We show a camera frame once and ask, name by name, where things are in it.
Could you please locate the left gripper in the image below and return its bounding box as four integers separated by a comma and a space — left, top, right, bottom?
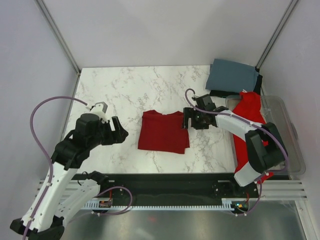
88, 116, 129, 149

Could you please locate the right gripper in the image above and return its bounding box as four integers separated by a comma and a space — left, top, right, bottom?
181, 107, 209, 130

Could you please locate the dark red t-shirt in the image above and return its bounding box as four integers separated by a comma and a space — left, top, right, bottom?
138, 110, 190, 154

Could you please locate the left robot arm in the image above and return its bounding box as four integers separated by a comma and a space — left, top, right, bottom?
9, 111, 129, 240

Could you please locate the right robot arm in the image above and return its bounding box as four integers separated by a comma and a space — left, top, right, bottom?
182, 92, 289, 197

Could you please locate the folded grey-blue t-shirt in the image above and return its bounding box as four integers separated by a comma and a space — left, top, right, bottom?
205, 58, 259, 93

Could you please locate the bright red t-shirt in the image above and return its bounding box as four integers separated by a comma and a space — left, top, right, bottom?
232, 92, 268, 187

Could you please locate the folded black t-shirt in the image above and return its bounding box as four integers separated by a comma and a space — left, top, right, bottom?
209, 67, 263, 98

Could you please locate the clear plastic bin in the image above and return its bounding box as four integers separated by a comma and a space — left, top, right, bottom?
225, 94, 306, 176

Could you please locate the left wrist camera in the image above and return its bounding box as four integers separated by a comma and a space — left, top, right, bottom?
86, 101, 110, 123

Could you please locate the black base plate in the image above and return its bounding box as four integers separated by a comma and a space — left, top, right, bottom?
101, 173, 259, 204

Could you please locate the white slotted cable duct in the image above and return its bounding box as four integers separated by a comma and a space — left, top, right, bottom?
81, 198, 249, 213

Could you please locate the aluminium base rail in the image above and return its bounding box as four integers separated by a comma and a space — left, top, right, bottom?
37, 178, 308, 201

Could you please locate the left aluminium frame post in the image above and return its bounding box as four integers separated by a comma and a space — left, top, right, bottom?
34, 0, 81, 76

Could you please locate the aluminium frame post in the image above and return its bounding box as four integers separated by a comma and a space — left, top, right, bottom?
34, 0, 81, 76
255, 0, 300, 69

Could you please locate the right aluminium frame post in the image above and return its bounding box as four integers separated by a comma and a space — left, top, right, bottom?
255, 0, 300, 69

